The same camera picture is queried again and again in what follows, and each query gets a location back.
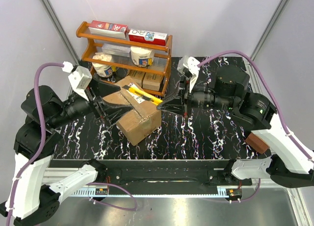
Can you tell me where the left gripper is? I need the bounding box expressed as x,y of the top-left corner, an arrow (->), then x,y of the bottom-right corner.
49,75 -> 134,127

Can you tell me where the yellow utility knife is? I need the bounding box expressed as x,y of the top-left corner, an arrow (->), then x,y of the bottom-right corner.
122,84 -> 162,105

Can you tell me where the brown cardboard express box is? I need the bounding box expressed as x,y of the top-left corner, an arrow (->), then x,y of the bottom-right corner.
104,76 -> 161,146

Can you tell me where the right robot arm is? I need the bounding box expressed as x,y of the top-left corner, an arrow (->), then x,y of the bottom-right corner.
157,65 -> 314,188

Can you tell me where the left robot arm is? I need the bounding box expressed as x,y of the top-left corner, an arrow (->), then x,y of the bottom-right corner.
0,81 -> 132,226

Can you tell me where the grey flat box on shelf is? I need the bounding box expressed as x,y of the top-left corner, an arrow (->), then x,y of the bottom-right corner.
102,43 -> 131,57

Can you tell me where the red white toothpaste box right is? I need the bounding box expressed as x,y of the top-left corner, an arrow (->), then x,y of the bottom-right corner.
128,29 -> 168,46

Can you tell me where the red toothpaste box left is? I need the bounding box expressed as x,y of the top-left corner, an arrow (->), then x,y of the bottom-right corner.
88,20 -> 129,39

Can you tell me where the white cup lower left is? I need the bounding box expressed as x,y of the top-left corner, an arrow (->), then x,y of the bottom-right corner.
92,52 -> 116,78

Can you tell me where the tan carton right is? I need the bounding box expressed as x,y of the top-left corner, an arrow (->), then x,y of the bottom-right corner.
142,73 -> 163,91

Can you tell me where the tan carton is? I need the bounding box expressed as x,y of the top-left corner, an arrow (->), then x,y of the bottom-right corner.
129,70 -> 145,87
142,73 -> 163,91

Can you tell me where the tan carton left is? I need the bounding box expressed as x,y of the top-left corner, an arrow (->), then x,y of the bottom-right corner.
129,70 -> 145,87

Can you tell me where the orange wooden shelf rack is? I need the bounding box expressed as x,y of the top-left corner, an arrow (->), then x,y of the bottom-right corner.
76,22 -> 173,97

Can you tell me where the white cup middle shelf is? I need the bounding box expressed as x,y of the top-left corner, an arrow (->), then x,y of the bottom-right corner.
131,46 -> 155,67

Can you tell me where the brown sponge pack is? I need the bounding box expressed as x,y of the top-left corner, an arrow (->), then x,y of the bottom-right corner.
245,133 -> 269,154

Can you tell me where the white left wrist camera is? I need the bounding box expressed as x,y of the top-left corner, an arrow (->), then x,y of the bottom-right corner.
62,61 -> 92,101

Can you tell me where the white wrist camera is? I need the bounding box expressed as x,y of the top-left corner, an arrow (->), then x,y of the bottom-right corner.
62,61 -> 92,101
177,55 -> 200,93

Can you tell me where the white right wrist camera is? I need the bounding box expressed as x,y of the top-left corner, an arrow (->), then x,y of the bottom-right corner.
177,55 -> 200,93

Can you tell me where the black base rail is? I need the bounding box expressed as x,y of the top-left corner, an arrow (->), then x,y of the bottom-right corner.
49,159 -> 252,196

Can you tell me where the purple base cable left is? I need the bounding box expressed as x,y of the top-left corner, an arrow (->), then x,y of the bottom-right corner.
88,181 -> 138,211

